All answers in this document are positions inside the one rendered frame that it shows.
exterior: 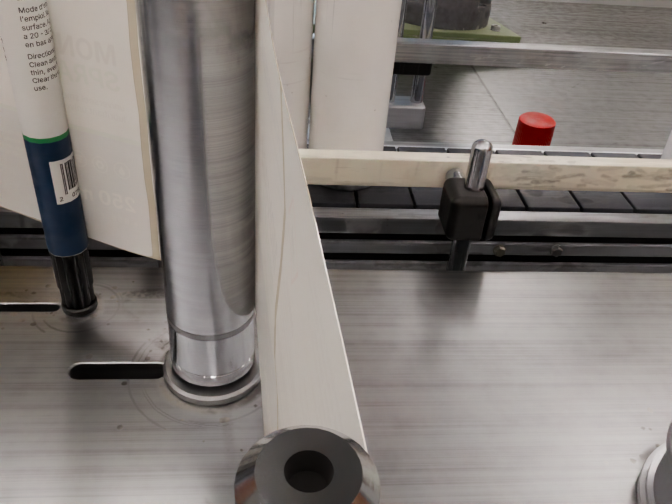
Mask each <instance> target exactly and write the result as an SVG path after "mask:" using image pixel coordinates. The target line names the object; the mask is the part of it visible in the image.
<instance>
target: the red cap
mask: <svg viewBox="0 0 672 504"><path fill-rule="evenodd" d="M555 126H556V122H555V120H554V119H553V118H552V117H550V116H548V115H546V114H543V113H539V112H526V113H523V114H521V115H520V116H519V119H518V123H517V127H516V131H515V135H514V138H513V142H512V145H533V146H550V144H551V141H552V137H553V133H554V129H555Z"/></svg>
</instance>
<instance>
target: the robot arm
mask: <svg viewBox="0 0 672 504"><path fill-rule="evenodd" d="M423 7H424V0H408V3H407V11H406V19H405V23H408V24H412V25H417V26H421V21H422V14H423ZM490 12H491V0H438V4H437V11H436V17H435V23H434V28H435V29H444V30H477V29H482V28H484V27H486V26H487V25H488V20H489V16H490Z"/></svg>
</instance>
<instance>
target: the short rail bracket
mask: <svg viewBox="0 0 672 504"><path fill-rule="evenodd" d="M492 152H493V145H492V143H491V142H490V141H488V140H486V139H478V140H476V141H474V143H473V144H472V148H471V153H470V157H469V162H468V167H467V172H466V176H465V178H458V177H452V178H448V179H447V180H446V181H445V182H444V185H443V190H442V195H441V201H440V206H439V211H438V216H439V219H440V222H441V224H442V227H443V230H444V233H445V235H446V237H447V238H448V239H450V240H452V243H451V248H450V253H449V257H448V262H447V267H446V271H465V268H466V264H467V260H468V255H469V251H470V247H471V242H472V241H479V240H480V239H481V238H482V240H483V241H487V240H490V239H492V238H493V236H494V234H495V230H496V226H497V222H498V218H499V214H500V210H501V206H502V202H501V200H500V198H499V196H498V194H497V192H496V190H495V188H494V186H493V184H492V182H491V181H490V180H489V179H486V177H487V173H488V169H489V164H490V160H491V156H492Z"/></svg>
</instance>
